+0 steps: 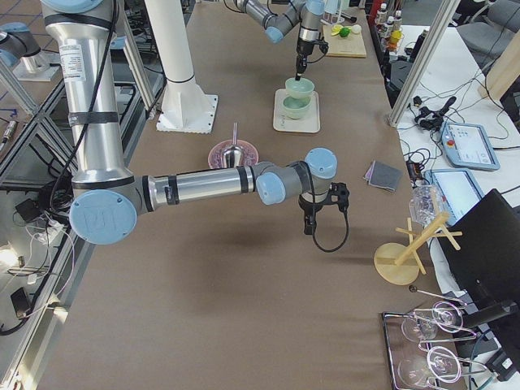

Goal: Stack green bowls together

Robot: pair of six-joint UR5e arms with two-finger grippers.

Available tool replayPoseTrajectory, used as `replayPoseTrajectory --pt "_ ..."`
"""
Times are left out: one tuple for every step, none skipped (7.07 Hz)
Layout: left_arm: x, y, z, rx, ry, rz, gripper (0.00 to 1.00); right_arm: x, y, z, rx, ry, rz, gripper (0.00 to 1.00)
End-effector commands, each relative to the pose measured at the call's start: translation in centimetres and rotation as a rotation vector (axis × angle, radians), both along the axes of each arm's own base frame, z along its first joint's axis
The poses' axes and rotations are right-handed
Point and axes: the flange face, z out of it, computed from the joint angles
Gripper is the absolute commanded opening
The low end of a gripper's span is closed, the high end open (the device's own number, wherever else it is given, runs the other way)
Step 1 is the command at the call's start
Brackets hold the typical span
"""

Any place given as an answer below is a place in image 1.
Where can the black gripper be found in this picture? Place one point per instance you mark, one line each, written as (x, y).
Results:
(308, 207)
(303, 47)

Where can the green bowl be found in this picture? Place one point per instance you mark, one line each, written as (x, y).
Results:
(296, 108)
(299, 88)

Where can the green lime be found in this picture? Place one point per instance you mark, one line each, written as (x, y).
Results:
(344, 32)

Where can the bamboo cutting board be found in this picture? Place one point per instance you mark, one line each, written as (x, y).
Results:
(351, 46)

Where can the light blue cup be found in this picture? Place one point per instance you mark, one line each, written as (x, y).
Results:
(333, 6)

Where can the white garlic bulb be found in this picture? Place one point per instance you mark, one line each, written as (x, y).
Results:
(356, 29)

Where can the grey folded cloth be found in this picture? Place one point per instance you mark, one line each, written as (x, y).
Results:
(383, 176)

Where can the wooden cup tree stand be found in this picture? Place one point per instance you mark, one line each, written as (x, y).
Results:
(399, 264)

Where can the pink bowl with ice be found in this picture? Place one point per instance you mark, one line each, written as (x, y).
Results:
(218, 158)

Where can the metal scoop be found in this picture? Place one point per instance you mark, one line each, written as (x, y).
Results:
(232, 152)

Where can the clear glass cup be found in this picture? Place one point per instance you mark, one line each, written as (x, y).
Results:
(425, 204)

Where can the near teach pendant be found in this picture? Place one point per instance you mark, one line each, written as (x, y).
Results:
(458, 188)

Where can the teach pendant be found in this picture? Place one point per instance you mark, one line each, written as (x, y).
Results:
(467, 145)
(458, 188)

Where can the upper wine glass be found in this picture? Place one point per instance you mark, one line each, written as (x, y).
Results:
(424, 324)

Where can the far teach pendant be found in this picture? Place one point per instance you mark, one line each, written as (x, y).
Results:
(467, 145)

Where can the black monitor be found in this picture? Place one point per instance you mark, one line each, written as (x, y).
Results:
(487, 263)

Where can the lower wine glass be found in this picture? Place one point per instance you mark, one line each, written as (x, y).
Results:
(438, 367)

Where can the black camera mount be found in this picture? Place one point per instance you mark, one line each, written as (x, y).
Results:
(338, 194)
(322, 45)

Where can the white camera pole base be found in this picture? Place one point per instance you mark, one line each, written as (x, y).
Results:
(185, 107)

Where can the aluminium frame post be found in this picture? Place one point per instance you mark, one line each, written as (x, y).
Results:
(436, 31)

